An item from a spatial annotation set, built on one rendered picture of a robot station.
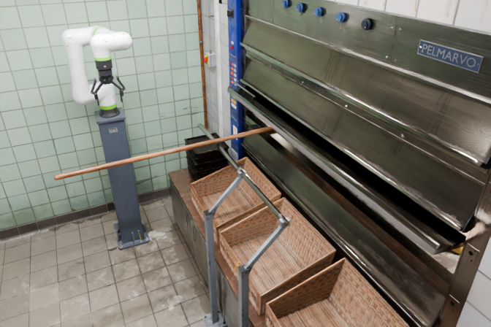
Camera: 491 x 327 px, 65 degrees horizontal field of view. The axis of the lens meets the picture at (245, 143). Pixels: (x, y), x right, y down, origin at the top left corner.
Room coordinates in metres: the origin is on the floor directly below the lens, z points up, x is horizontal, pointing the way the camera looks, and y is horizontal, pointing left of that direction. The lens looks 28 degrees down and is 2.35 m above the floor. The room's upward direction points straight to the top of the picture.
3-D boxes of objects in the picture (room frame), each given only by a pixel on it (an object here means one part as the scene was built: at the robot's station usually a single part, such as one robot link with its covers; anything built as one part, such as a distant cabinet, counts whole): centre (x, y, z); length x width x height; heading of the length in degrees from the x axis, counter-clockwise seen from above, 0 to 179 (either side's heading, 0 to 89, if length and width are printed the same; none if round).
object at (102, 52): (2.20, 0.81, 1.82); 0.13 x 0.11 x 0.14; 129
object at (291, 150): (1.86, -0.42, 1.16); 1.80 x 0.06 x 0.04; 25
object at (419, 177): (1.85, -0.40, 1.54); 1.79 x 0.11 x 0.19; 25
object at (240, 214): (2.25, 0.09, 0.72); 0.56 x 0.49 x 0.28; 25
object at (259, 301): (1.72, -0.16, 0.72); 0.56 x 0.49 x 0.28; 26
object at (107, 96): (2.64, 1.03, 1.36); 0.16 x 0.13 x 0.19; 129
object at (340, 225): (1.85, -0.40, 1.02); 1.79 x 0.11 x 0.19; 25
